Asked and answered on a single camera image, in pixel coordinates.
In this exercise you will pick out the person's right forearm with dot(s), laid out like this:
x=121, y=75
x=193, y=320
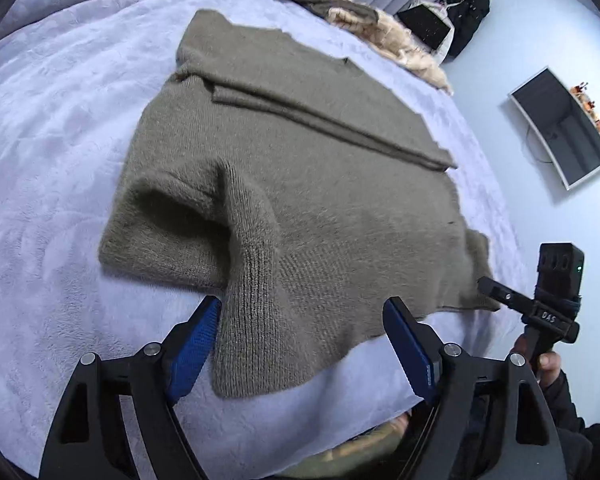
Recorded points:
x=580, y=440

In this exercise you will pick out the person's clothing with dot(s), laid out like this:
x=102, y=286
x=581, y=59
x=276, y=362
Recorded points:
x=360, y=447

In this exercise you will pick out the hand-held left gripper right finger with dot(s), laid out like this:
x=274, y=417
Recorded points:
x=412, y=355

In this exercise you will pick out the black jacket on hanger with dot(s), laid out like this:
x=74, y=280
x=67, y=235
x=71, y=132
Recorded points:
x=467, y=15

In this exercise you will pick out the cream striped garment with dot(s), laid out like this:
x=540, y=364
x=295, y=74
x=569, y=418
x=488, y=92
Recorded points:
x=405, y=45

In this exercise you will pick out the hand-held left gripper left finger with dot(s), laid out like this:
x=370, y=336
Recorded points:
x=192, y=355

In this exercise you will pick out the olive brown knit sweater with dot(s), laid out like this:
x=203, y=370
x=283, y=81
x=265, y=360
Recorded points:
x=330, y=200

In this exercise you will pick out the wall-mounted curved television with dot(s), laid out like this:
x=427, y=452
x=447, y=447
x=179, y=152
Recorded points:
x=560, y=125

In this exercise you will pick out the lavender plush blanket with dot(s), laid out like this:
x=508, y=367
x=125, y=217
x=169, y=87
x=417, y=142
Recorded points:
x=55, y=135

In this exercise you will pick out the person's right hand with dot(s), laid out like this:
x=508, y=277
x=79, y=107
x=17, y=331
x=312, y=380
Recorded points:
x=550, y=367

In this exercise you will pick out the orange artificial flowers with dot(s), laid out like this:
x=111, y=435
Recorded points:
x=580, y=92

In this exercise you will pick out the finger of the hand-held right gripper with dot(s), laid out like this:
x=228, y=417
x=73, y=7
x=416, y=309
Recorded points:
x=500, y=292

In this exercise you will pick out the black speckled garment piece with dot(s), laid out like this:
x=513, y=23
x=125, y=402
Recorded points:
x=425, y=25

